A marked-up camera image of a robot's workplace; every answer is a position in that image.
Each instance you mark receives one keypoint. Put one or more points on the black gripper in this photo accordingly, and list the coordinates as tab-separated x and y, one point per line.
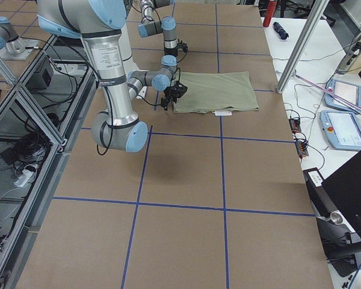
170	91

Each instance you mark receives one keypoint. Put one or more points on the olive green long-sleeve shirt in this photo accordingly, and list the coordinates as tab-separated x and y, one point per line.
208	92

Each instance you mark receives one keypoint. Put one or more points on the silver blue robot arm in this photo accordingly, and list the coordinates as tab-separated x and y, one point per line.
165	26
99	24

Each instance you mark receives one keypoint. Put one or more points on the white paper price tag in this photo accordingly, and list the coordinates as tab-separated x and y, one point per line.
223	113

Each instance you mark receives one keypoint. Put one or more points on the folded dark blue umbrella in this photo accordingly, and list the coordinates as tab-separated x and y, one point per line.
283	35

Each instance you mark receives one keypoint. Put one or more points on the red cylinder bottle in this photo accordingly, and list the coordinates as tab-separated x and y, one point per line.
272	4

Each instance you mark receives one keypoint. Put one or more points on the near blue teach pendant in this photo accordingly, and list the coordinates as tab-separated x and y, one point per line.
342	130

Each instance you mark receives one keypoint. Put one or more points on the blue teach pendant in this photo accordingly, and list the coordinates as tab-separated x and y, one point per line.
346	90
342	130

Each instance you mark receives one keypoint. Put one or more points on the far blue teach pendant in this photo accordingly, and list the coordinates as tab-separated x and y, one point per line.
346	90

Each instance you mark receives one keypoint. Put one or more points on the black computer monitor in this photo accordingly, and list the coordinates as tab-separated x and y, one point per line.
344	189

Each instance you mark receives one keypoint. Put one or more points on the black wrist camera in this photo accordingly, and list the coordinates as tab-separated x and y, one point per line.
181	46
178	90

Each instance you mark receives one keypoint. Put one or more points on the aluminium frame post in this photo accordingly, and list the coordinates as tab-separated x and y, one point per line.
303	39

